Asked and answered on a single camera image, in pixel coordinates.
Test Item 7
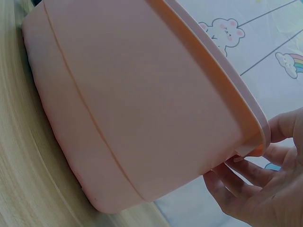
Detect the pink plastic basin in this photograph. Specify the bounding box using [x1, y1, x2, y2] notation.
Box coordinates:
[21, 0, 271, 215]

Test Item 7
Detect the person's right hand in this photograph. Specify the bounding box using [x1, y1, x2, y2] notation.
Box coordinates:
[203, 110, 303, 227]

